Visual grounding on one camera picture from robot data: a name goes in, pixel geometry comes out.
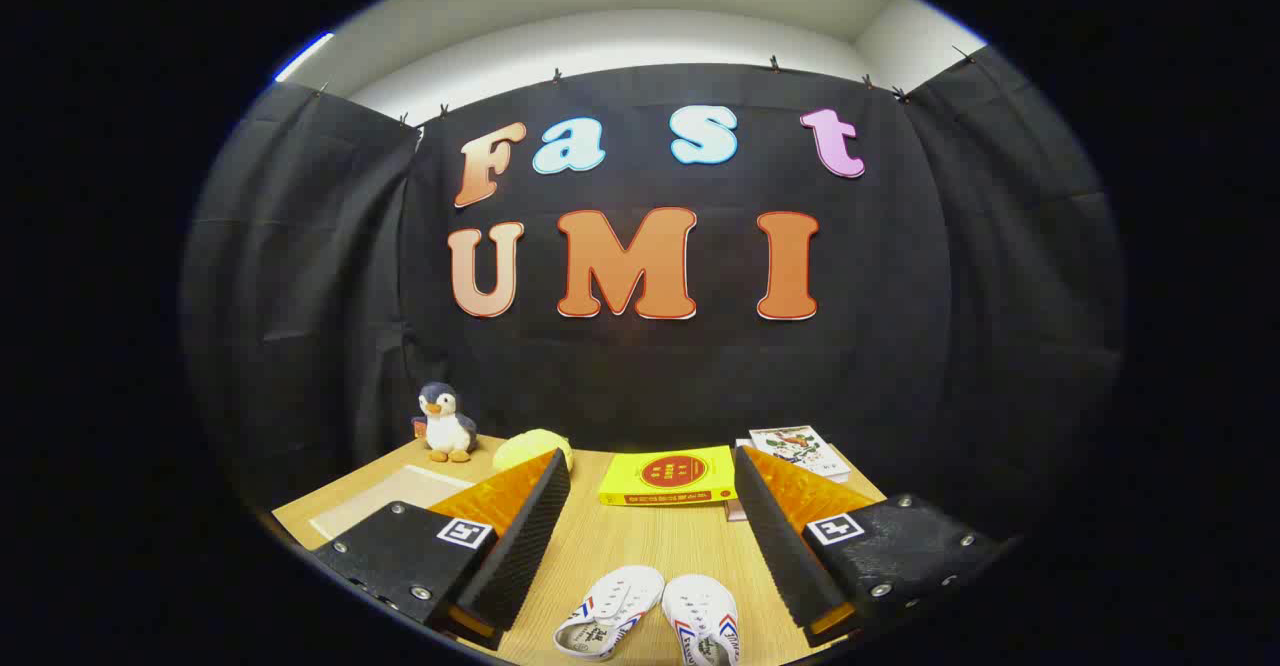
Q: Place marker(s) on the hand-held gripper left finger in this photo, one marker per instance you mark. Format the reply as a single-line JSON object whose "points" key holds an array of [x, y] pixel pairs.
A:
{"points": [[525, 546]]}

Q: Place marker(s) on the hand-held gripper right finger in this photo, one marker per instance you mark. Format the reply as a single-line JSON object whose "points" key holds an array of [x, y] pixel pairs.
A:
{"points": [[775, 546]]}

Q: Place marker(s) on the white canvas shoe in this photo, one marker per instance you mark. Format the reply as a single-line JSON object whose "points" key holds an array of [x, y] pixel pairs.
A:
{"points": [[620, 596], [700, 611]]}

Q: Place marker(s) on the beige storage box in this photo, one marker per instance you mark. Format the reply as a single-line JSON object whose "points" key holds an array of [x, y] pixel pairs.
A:
{"points": [[390, 494]]}

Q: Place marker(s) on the yellow round plush bun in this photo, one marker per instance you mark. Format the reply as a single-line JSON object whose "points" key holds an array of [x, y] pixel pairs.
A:
{"points": [[530, 446]]}

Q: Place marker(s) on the white illustrated cover book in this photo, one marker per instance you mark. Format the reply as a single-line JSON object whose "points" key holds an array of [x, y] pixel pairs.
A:
{"points": [[800, 449]]}

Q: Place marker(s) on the yellow book with red circle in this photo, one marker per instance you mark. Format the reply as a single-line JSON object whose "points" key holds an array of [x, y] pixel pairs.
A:
{"points": [[670, 471]]}

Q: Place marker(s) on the penguin plush toy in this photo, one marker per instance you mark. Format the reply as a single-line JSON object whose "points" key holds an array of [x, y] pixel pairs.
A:
{"points": [[447, 431]]}

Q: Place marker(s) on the black backdrop cloth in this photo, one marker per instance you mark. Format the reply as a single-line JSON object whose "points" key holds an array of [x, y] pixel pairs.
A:
{"points": [[650, 386]]}

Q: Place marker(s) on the ceiling light panel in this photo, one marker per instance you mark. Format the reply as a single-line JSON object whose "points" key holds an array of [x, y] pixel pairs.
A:
{"points": [[300, 56]]}

